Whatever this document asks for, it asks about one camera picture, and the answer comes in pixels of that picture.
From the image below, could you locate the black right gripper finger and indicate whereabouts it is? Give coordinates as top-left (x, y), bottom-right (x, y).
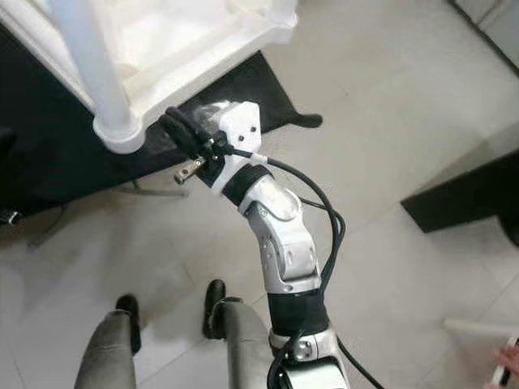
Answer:
top-left (158, 113), bottom-right (204, 160)
top-left (166, 105), bottom-right (216, 151)

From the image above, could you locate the person bare hand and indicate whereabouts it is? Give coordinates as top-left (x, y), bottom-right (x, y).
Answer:
top-left (491, 342), bottom-right (519, 389)

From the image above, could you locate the clear tape patch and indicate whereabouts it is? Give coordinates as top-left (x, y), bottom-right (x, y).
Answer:
top-left (187, 99), bottom-right (248, 130)

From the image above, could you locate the white plastic table top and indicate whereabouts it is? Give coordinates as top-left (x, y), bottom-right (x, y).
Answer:
top-left (0, 0), bottom-right (301, 155)

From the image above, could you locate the black low box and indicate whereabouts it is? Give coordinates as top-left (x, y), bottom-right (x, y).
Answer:
top-left (400, 144), bottom-right (519, 248)

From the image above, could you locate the grey cabinet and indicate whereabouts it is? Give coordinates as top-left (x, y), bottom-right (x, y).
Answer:
top-left (450, 0), bottom-right (519, 62)

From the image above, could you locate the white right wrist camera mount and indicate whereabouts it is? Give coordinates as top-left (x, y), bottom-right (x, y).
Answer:
top-left (213, 101), bottom-right (268, 191)

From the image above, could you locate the metal folding table frame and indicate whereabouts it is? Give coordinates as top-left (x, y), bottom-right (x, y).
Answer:
top-left (28, 180), bottom-right (187, 248)

